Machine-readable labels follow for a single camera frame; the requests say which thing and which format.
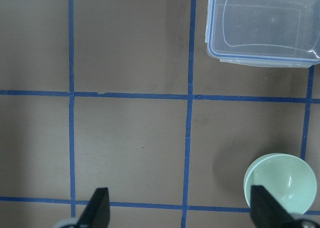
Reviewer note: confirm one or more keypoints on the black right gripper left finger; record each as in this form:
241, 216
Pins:
97, 212

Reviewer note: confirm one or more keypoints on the clear plastic container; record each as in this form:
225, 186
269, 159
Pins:
264, 33

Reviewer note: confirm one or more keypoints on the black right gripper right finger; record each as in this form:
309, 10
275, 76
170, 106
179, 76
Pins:
265, 211

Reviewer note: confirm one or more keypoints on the green bowl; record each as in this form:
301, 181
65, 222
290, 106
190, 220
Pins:
289, 179

